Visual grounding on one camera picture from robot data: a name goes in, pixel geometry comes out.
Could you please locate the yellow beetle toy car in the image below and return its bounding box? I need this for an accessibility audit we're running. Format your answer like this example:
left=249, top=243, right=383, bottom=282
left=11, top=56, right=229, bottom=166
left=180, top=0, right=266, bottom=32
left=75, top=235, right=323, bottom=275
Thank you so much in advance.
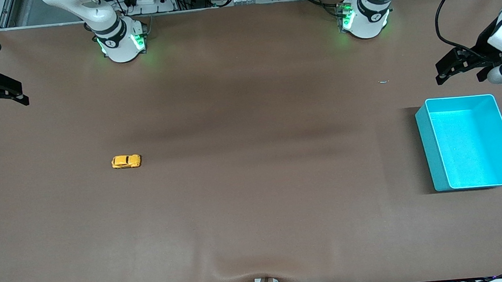
left=111, top=153, right=142, bottom=170

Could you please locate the teal plastic bin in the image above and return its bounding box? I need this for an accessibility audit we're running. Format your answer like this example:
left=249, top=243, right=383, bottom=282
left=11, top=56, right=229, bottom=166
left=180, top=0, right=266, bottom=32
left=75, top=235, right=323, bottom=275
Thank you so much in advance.
left=413, top=92, right=502, bottom=194

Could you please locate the white power strip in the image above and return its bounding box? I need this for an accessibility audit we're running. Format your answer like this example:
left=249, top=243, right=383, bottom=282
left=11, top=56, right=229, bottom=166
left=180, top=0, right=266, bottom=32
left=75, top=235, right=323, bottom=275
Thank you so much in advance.
left=123, top=0, right=177, bottom=16

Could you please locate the brown table mat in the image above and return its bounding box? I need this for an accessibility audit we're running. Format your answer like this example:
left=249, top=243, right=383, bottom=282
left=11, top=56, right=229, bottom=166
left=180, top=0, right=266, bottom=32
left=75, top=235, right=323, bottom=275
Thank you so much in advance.
left=0, top=0, right=502, bottom=282

